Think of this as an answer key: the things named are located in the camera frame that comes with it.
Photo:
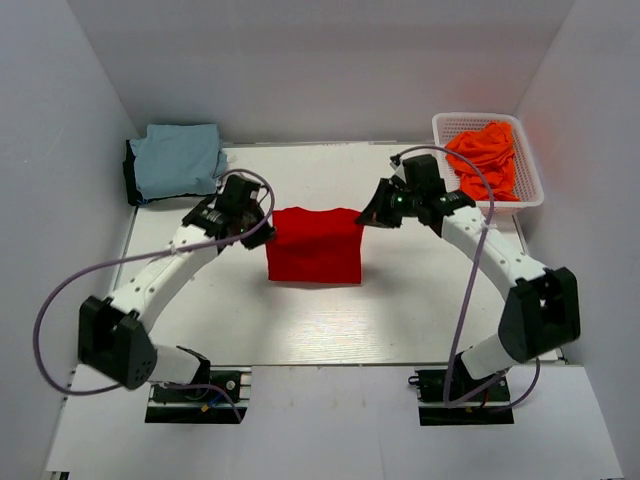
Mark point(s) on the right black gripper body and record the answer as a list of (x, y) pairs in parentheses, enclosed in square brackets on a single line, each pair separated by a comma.
[(406, 200)]

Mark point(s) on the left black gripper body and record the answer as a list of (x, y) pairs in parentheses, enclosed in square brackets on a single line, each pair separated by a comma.
[(252, 218)]

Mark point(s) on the red t shirt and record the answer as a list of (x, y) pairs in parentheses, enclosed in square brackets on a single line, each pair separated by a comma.
[(315, 247)]

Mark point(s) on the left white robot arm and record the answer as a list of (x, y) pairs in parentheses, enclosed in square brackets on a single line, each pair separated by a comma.
[(114, 332)]

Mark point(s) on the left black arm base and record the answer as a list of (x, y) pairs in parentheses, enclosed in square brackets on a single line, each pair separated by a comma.
[(223, 401)]

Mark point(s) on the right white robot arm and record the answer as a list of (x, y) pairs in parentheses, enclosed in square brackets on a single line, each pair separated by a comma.
[(541, 311)]

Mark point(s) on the orange t shirt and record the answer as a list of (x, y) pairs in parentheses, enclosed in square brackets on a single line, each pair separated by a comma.
[(492, 152)]

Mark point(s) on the folded light blue t shirt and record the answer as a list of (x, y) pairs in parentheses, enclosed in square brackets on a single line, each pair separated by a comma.
[(177, 160)]

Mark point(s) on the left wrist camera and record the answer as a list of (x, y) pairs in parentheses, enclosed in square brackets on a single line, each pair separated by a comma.
[(225, 202)]

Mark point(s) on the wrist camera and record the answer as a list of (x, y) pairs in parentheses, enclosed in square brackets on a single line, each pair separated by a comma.
[(447, 204), (225, 202)]

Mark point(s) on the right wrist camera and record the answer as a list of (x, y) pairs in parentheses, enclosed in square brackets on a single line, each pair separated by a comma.
[(447, 204)]

